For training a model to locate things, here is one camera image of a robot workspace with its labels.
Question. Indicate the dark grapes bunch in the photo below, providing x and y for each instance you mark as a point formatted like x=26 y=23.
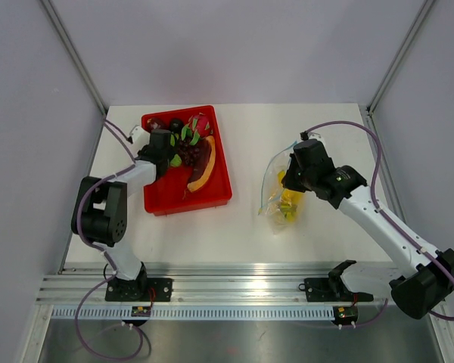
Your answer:
x=189 y=153

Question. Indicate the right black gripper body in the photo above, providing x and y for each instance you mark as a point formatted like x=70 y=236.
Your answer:
x=297 y=179

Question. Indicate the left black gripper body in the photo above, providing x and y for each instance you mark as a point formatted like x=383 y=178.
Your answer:
x=169 y=153

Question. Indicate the white slotted cable duct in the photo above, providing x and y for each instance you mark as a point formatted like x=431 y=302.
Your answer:
x=200 y=313

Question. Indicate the right aluminium frame post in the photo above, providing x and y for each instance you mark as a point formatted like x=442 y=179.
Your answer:
x=401 y=54

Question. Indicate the right small circuit board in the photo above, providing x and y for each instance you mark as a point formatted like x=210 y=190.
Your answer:
x=346 y=313

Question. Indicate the green cucumber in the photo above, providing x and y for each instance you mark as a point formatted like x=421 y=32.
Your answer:
x=176 y=161

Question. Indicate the pink dragon fruit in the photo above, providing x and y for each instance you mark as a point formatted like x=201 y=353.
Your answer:
x=197 y=127

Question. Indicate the dark red apple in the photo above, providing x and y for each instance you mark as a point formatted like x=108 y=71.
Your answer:
x=154 y=123

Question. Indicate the aluminium frame post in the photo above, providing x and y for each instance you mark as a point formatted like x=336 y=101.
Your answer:
x=401 y=54
x=60 y=29

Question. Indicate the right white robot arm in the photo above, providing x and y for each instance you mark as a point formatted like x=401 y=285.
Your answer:
x=424 y=274

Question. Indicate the left aluminium frame post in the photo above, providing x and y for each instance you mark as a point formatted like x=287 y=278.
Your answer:
x=60 y=29

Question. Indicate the small circuit board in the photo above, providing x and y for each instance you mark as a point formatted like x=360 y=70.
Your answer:
x=346 y=313
x=141 y=311

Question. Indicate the left small circuit board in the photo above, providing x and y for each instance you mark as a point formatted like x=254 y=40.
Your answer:
x=141 y=311

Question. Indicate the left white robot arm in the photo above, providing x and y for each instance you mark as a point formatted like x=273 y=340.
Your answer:
x=100 y=214

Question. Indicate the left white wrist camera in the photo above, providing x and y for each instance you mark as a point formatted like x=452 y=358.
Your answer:
x=138 y=135

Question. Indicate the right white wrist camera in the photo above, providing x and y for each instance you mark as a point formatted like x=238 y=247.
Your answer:
x=311 y=135

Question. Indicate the red plastic tray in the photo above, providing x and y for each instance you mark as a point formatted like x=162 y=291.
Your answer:
x=169 y=195

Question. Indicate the clear zip top bag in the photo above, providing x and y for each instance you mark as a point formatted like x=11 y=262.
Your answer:
x=277 y=163

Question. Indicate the aluminium rail front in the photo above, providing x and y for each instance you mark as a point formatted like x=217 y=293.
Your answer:
x=199 y=284

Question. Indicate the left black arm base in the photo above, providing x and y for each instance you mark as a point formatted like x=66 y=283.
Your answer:
x=151 y=289

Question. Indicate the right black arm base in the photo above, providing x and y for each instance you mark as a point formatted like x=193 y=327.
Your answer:
x=331 y=289

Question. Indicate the green star fruit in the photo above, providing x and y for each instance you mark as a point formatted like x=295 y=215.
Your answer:
x=174 y=139

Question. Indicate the yellow banana bunch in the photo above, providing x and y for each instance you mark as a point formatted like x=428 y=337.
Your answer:
x=284 y=205

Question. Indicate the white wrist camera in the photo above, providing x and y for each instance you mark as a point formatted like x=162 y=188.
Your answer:
x=311 y=135
x=138 y=135

